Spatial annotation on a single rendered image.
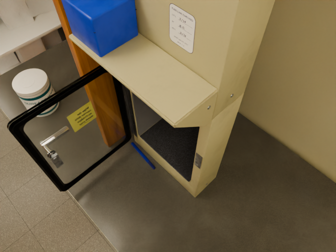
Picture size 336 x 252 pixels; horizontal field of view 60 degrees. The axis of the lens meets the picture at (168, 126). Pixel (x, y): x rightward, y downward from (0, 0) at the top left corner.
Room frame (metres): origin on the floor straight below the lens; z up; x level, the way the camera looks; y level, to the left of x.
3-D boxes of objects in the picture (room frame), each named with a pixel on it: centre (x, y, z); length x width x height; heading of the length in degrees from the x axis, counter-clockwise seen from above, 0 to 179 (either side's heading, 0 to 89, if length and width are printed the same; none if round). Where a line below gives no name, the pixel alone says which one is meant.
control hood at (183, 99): (0.42, 0.06, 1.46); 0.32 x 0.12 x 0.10; 44
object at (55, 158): (0.37, 0.31, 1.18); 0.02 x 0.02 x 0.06; 44
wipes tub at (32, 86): (0.76, 0.53, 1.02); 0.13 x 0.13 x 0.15
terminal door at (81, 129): (0.46, 0.24, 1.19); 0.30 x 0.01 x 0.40; 134
